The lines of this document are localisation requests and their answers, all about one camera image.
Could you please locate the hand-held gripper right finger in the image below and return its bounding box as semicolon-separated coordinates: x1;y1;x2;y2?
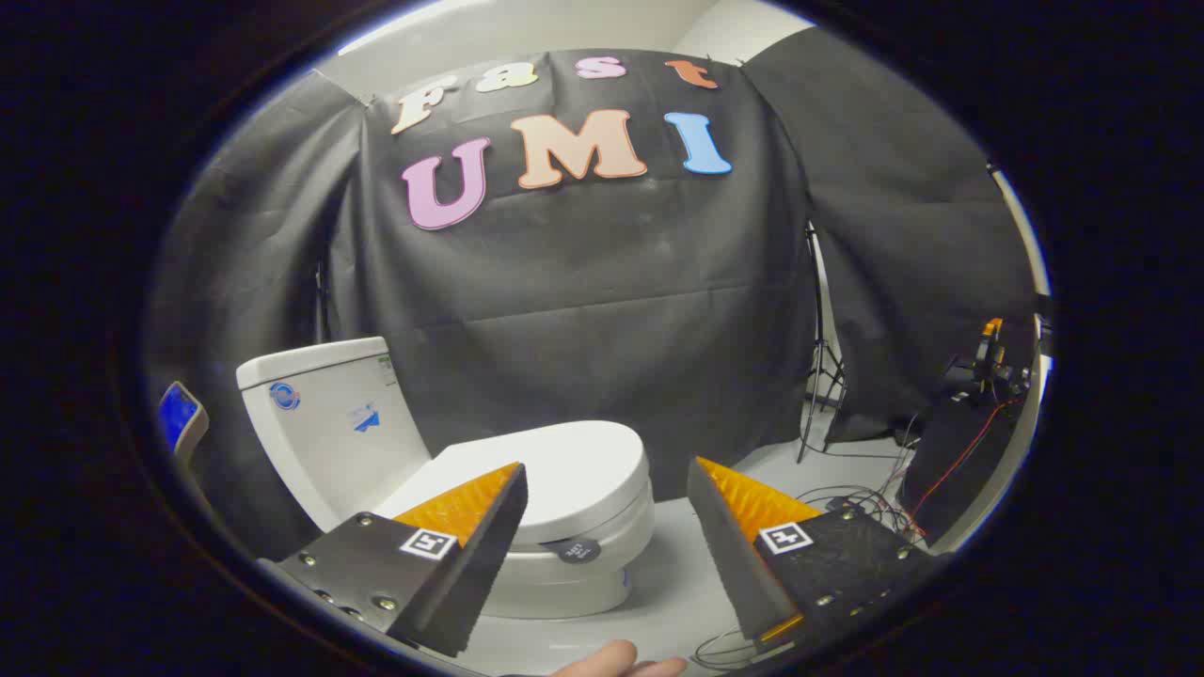
685;456;946;659

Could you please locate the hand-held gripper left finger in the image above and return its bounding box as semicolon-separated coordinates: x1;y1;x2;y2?
256;461;530;659

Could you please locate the white toilet lid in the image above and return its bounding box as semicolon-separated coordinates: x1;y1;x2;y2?
372;420;652;546

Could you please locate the white toilet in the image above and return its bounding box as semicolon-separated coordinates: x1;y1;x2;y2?
235;337;657;622

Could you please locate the black tripod stand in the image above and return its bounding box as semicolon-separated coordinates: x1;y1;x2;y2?
795;224;849;464

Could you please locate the dark cloth covered box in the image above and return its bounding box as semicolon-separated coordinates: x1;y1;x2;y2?
898;390;1031;546

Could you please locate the black backdrop cloth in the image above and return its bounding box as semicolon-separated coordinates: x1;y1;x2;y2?
146;28;1036;565

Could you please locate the orange and black device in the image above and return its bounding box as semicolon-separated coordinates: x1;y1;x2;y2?
969;318;1031;396

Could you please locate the blue and white panel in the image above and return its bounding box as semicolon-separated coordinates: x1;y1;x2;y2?
158;380;210;462

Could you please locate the tangle of floor cables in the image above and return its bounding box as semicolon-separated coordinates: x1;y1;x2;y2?
795;480;927;546

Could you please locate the red cable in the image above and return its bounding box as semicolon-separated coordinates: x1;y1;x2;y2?
908;400;1022;527

